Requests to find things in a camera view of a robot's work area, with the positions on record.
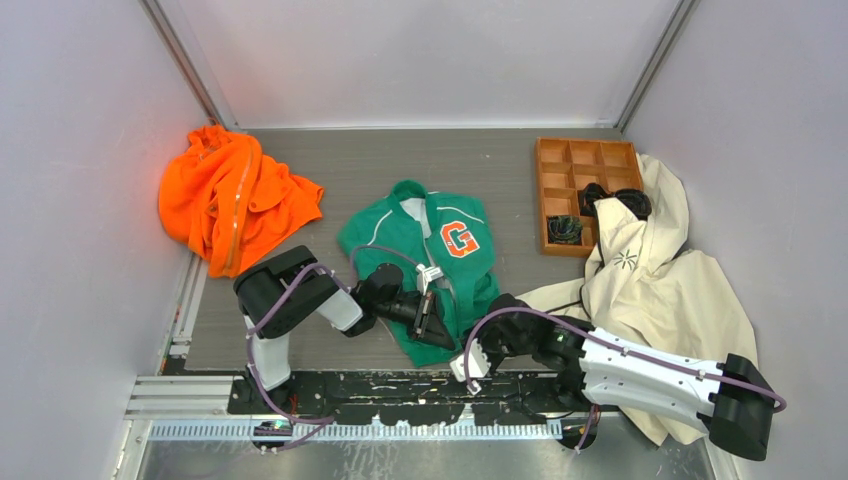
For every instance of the black coiled item in tray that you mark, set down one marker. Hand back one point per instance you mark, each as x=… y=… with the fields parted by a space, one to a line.
x=635 y=200

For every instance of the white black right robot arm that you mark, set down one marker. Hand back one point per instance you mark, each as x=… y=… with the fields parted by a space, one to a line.
x=729 y=401

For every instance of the orange jacket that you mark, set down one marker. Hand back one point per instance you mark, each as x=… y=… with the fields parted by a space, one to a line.
x=230 y=203

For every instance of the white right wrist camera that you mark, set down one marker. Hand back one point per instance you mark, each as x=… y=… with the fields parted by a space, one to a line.
x=470 y=368

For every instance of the aluminium slotted rail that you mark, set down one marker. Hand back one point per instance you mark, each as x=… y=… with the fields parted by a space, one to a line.
x=279 y=430

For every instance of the orange compartment tray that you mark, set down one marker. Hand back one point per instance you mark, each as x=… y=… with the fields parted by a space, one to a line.
x=564 y=168

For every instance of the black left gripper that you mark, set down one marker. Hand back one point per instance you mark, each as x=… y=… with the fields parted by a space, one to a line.
x=428 y=326

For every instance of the cream beige jacket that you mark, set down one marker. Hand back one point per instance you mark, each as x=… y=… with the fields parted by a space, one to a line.
x=642 y=284

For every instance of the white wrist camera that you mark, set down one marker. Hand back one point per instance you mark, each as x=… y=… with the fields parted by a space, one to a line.
x=427 y=276
x=470 y=368

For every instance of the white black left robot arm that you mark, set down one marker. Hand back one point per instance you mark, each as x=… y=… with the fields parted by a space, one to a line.
x=277 y=295

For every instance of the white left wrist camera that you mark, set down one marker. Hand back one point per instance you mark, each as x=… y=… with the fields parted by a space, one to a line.
x=427 y=276

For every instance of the dark patterned rolled cloth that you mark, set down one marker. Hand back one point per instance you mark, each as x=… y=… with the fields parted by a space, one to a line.
x=564 y=230

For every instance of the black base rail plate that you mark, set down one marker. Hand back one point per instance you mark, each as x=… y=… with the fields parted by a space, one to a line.
x=425 y=397

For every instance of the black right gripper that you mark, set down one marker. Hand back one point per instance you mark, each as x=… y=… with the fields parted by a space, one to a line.
x=481 y=335

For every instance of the green varsity jacket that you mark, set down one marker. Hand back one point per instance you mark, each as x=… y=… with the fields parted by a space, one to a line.
x=413 y=225

